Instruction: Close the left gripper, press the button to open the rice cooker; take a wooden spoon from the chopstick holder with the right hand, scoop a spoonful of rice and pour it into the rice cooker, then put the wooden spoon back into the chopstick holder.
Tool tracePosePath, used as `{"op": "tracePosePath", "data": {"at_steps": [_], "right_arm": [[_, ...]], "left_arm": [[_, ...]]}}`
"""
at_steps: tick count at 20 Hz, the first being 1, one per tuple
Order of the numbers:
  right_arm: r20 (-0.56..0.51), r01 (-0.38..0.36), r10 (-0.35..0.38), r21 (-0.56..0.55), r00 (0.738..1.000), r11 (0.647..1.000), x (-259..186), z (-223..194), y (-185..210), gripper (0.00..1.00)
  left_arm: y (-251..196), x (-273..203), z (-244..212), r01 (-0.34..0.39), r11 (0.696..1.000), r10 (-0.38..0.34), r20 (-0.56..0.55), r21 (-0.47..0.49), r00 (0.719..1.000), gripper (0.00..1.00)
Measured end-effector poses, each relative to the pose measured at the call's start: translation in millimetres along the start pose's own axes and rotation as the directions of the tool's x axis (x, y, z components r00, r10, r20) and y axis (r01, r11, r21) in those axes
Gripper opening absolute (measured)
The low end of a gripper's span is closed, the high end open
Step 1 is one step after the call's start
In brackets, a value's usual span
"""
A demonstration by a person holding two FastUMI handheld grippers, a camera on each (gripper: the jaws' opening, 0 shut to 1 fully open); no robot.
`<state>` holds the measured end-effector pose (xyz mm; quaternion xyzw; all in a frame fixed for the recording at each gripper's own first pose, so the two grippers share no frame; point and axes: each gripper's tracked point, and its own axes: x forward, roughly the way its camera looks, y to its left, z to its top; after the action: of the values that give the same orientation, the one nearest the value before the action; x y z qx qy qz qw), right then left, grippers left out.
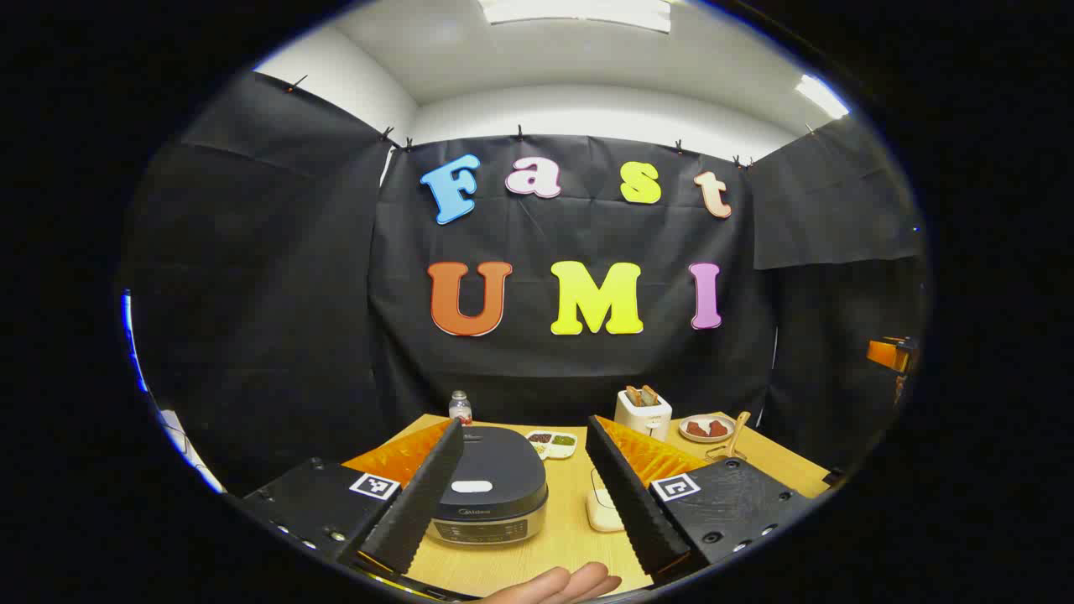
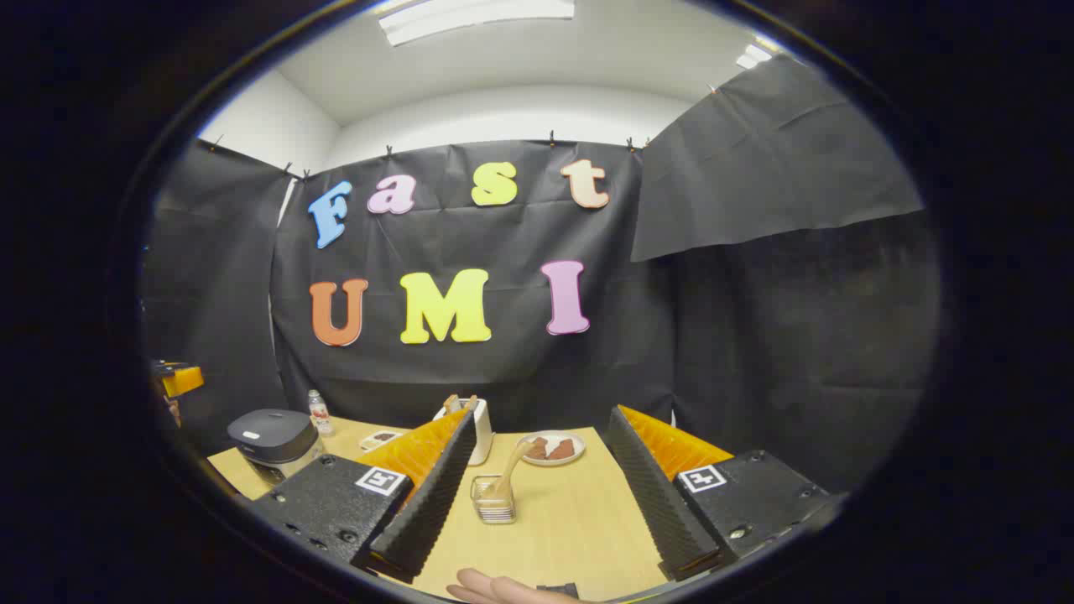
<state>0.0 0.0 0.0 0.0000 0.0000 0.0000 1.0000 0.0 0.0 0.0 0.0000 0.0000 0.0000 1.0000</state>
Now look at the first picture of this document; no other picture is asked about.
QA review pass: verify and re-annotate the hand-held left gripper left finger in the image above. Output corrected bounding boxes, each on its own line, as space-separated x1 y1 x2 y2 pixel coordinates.
239 417 465 580

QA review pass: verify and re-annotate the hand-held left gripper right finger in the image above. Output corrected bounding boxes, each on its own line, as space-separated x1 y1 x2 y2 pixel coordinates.
585 414 815 586

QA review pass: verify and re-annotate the clear plastic rice container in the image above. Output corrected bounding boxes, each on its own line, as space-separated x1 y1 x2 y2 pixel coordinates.
587 467 627 534

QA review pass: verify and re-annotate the dark grey rice cooker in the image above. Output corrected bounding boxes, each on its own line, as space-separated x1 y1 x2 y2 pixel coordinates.
424 425 549 549

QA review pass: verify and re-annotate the wooden spoon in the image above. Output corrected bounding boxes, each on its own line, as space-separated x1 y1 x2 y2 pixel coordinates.
723 410 753 461

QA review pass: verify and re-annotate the white toaster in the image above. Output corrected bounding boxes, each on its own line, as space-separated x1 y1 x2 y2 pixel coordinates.
614 388 674 443

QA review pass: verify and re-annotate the small white plate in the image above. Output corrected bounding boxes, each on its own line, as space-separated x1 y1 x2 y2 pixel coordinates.
678 414 738 444

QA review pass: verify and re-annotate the white divided sauce dish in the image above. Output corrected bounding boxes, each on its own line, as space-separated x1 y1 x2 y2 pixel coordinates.
525 430 579 461

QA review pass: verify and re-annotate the white side desk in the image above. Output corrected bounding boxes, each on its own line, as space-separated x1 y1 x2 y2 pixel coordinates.
158 409 226 494

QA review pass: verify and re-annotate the ceiling light panel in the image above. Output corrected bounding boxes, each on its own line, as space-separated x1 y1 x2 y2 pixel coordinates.
795 74 850 120
478 0 672 34

